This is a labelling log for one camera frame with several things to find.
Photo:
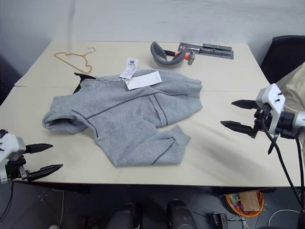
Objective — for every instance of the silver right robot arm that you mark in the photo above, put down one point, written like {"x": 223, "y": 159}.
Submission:
{"x": 293, "y": 125}

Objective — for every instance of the large white hang tag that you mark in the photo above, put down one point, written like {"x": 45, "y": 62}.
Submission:
{"x": 143, "y": 81}

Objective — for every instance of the beige cloth bundle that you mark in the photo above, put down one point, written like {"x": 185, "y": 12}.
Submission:
{"x": 294, "y": 90}

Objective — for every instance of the small black floor box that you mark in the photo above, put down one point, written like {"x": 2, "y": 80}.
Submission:
{"x": 220, "y": 220}

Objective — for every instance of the dark rounded shape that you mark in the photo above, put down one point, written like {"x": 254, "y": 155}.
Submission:
{"x": 126, "y": 215}
{"x": 181, "y": 214}

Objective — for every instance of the brown paper bag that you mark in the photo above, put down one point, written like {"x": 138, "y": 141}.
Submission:
{"x": 249, "y": 201}

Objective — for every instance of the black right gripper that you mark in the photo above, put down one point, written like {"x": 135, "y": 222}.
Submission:
{"x": 262, "y": 119}

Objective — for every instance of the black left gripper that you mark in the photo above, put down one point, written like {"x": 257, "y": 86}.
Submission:
{"x": 14, "y": 170}

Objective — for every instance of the small white barcode tag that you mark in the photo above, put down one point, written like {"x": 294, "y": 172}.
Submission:
{"x": 129, "y": 68}

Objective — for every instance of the grey zip hooded jacket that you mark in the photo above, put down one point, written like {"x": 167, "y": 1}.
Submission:
{"x": 124, "y": 119}

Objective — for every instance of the orange woven basket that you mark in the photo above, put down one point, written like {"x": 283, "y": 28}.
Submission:
{"x": 232, "y": 207}

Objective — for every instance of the black office chair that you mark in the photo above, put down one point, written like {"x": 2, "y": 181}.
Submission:
{"x": 283, "y": 57}

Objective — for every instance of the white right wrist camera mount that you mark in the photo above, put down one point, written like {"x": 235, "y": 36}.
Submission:
{"x": 272, "y": 105}

